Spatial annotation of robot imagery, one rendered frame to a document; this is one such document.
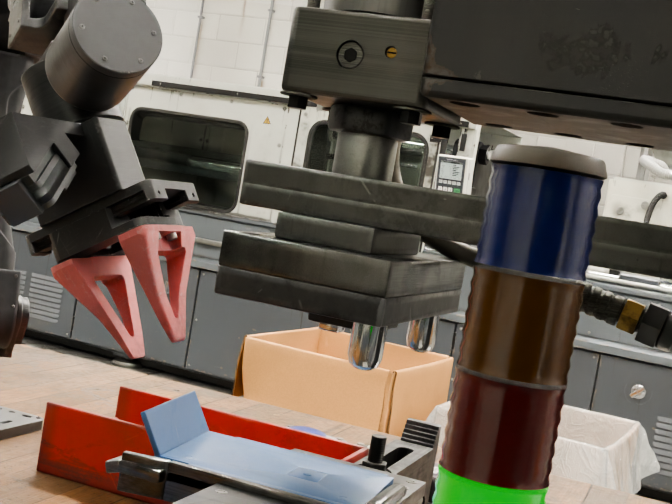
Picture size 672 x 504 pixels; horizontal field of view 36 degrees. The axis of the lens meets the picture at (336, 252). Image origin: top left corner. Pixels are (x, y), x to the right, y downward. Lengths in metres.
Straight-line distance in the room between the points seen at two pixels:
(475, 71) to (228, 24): 7.70
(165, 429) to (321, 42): 0.27
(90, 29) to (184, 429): 0.27
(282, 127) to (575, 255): 5.36
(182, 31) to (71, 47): 7.79
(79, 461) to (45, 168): 0.33
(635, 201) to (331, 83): 5.12
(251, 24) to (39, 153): 7.53
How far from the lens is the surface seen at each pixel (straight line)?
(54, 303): 6.41
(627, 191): 5.71
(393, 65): 0.60
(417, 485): 0.73
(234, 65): 8.16
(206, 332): 5.84
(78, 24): 0.65
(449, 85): 0.56
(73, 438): 0.91
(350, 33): 0.61
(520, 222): 0.34
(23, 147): 0.63
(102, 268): 0.72
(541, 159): 0.34
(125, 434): 0.88
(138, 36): 0.66
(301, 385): 3.01
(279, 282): 0.58
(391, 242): 0.62
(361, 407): 2.94
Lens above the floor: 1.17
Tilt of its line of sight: 3 degrees down
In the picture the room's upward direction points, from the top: 10 degrees clockwise
